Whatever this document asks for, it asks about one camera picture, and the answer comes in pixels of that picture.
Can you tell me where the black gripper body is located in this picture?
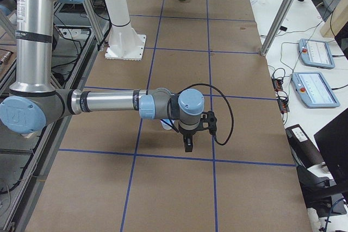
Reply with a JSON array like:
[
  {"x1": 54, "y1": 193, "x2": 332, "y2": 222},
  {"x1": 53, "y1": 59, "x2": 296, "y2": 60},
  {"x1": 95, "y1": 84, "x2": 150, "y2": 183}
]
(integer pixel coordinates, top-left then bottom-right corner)
[{"x1": 179, "y1": 111, "x2": 217, "y2": 153}]

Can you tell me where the black computer monitor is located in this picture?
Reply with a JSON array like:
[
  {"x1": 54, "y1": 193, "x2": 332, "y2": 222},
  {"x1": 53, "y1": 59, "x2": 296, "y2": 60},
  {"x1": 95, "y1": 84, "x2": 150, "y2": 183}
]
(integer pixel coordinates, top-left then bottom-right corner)
[{"x1": 314, "y1": 109, "x2": 347, "y2": 183}]

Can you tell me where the light blue plastic cup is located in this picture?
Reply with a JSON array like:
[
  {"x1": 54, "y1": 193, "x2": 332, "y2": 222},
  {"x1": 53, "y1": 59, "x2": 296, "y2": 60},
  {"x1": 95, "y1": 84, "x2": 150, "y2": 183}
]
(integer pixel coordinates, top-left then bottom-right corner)
[{"x1": 160, "y1": 119, "x2": 172, "y2": 130}]

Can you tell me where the teach pendant tablet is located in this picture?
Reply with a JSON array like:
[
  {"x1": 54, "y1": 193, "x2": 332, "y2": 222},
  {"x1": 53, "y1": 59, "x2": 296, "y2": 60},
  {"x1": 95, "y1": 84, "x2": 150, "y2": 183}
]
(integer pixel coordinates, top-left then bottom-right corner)
[
  {"x1": 299, "y1": 39, "x2": 335, "y2": 69},
  {"x1": 291, "y1": 72, "x2": 340, "y2": 109}
]

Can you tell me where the upper teach pendant tablet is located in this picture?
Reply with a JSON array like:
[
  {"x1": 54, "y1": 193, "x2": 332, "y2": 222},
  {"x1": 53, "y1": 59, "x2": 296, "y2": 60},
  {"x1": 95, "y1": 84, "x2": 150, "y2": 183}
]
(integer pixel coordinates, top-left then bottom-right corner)
[{"x1": 299, "y1": 39, "x2": 335, "y2": 69}]

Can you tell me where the small circuit board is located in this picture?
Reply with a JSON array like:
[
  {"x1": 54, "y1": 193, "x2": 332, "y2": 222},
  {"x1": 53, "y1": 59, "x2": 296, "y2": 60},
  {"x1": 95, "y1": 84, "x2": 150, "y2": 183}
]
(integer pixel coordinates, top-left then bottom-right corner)
[{"x1": 271, "y1": 78, "x2": 283, "y2": 92}]

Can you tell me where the lower teach pendant tablet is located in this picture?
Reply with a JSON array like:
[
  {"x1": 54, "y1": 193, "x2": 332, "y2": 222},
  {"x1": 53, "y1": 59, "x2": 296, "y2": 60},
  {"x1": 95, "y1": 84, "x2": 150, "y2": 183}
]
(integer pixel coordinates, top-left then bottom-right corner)
[{"x1": 291, "y1": 72, "x2": 340, "y2": 109}]

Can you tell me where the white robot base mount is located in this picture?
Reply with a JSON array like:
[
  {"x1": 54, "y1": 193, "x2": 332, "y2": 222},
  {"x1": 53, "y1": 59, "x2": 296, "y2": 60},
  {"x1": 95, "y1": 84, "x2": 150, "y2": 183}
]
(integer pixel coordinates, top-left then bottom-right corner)
[{"x1": 105, "y1": 0, "x2": 146, "y2": 61}]

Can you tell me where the aluminium frame post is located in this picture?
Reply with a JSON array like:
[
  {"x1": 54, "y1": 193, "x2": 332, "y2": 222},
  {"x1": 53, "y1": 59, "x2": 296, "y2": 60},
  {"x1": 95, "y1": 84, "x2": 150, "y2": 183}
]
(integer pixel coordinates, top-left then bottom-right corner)
[{"x1": 260, "y1": 0, "x2": 294, "y2": 57}]

